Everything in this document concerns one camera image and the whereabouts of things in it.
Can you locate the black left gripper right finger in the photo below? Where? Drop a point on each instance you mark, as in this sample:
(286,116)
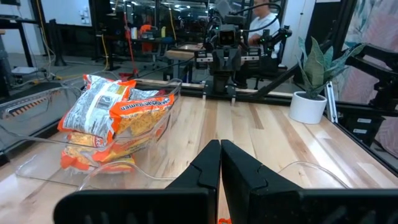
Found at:
(280,205)

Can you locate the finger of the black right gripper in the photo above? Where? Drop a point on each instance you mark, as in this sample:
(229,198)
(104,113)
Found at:
(220,60)
(234,60)

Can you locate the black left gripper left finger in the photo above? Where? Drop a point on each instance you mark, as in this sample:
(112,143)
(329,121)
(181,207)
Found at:
(186,205)

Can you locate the orange-red Maruchan noodle packet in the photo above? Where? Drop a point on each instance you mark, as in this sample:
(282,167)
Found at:
(224,221)

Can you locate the red Maruchan noodle packet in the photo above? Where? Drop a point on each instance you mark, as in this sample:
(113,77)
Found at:
(143,94)

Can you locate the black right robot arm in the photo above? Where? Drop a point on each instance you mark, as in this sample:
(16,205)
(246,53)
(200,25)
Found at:
(220,84)

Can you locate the wooden workbench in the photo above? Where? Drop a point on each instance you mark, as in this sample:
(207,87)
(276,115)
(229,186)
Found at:
(183,54)

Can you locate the person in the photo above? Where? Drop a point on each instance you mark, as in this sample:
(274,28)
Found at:
(264,21)

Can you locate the orange machine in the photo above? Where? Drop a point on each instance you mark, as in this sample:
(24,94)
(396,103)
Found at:
(145,37)

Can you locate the red metal stand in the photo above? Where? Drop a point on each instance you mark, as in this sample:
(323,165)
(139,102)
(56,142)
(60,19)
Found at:
(130,46)

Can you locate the green plant in white pot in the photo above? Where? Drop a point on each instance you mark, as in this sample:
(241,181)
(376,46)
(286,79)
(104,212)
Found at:
(306,109)

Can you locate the black hazard-striped floor mat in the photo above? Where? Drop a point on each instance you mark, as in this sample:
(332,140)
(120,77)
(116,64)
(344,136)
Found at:
(28,91)

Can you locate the white flat box device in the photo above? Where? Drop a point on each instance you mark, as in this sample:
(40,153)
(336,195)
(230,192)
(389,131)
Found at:
(25,71)

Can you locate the black desk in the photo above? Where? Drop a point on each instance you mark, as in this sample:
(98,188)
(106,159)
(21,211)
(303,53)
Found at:
(18,21)

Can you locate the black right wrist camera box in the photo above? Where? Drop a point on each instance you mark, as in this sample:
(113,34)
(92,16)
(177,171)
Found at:
(227,35)

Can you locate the black aluminium rig frame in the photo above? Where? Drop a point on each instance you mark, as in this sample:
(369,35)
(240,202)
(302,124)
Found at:
(267,99)

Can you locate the silver metal bracket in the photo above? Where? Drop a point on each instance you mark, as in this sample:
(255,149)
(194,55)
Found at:
(331,102)

